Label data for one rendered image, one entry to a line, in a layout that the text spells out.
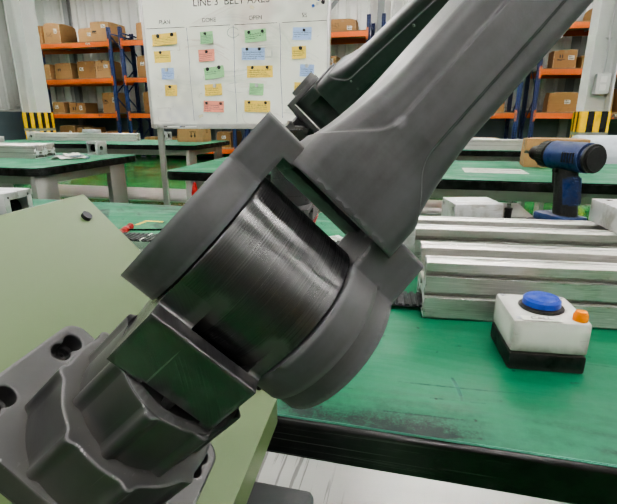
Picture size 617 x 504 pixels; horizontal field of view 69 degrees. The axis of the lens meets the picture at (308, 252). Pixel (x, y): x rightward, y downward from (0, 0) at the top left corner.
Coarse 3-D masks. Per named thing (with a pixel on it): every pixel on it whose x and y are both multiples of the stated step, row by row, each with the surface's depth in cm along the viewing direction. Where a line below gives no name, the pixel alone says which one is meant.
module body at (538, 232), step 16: (432, 224) 80; (448, 224) 84; (464, 224) 84; (480, 224) 83; (496, 224) 83; (512, 224) 82; (528, 224) 82; (544, 224) 82; (560, 224) 81; (576, 224) 81; (592, 224) 81; (416, 240) 79; (432, 240) 78; (448, 240) 79; (464, 240) 78; (480, 240) 78; (496, 240) 78; (512, 240) 77; (528, 240) 77; (544, 240) 76; (560, 240) 75; (576, 240) 75; (592, 240) 74; (608, 240) 74; (416, 256) 79
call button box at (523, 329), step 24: (504, 312) 52; (528, 312) 50; (552, 312) 49; (504, 336) 51; (528, 336) 48; (552, 336) 48; (576, 336) 48; (504, 360) 51; (528, 360) 49; (552, 360) 49; (576, 360) 48
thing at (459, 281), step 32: (448, 256) 62; (480, 256) 66; (512, 256) 65; (544, 256) 65; (576, 256) 64; (608, 256) 63; (448, 288) 61; (480, 288) 60; (512, 288) 59; (544, 288) 59; (576, 288) 58; (608, 288) 58; (480, 320) 61; (608, 320) 59
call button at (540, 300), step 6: (528, 294) 52; (534, 294) 52; (540, 294) 51; (546, 294) 52; (552, 294) 52; (522, 300) 52; (528, 300) 51; (534, 300) 50; (540, 300) 50; (546, 300) 50; (552, 300) 50; (558, 300) 50; (534, 306) 50; (540, 306) 50; (546, 306) 49; (552, 306) 49; (558, 306) 50
